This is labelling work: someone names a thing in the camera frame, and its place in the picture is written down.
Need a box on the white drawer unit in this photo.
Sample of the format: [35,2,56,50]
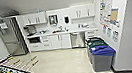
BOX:
[83,28,101,41]
[40,34,53,51]

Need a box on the grey bin blue lid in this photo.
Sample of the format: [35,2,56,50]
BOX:
[88,42,119,73]

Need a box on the stainless steel refrigerator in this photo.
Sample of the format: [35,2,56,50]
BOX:
[0,15,30,59]

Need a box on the dark coffee machine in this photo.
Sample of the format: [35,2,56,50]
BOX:
[23,24,36,38]

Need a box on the white two-door base cabinet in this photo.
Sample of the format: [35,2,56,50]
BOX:
[49,31,73,52]

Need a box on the grey bin black lid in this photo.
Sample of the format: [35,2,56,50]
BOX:
[84,35,103,45]

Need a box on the grey bin green lid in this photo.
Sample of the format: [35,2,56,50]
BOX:
[86,38,109,51]

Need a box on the black built-in microwave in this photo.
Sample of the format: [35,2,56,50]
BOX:
[27,35,43,46]

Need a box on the white paper sheet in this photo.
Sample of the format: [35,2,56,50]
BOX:
[0,21,9,31]

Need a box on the chrome faucet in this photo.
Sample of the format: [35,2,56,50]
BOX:
[57,25,64,31]

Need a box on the stainless steel dishwasher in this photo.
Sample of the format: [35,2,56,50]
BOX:
[69,30,88,50]

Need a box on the brown cork sheet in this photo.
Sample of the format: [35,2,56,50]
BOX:
[108,7,121,24]

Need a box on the steel sink basin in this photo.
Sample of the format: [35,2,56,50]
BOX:
[51,28,66,35]

